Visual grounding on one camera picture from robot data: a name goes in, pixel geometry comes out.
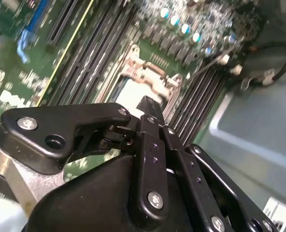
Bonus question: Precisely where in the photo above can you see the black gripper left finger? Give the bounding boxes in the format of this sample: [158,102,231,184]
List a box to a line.
[0,95,170,225]

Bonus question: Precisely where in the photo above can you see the silver square CPU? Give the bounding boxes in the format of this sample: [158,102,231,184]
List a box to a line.
[115,81,164,116]

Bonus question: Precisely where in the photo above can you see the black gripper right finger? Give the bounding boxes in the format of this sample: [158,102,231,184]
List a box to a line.
[159,125,279,232]

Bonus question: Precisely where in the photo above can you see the thin wire locking lever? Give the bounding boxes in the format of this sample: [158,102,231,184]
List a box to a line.
[190,38,245,78]

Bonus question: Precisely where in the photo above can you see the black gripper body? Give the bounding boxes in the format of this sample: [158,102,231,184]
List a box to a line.
[26,154,200,232]

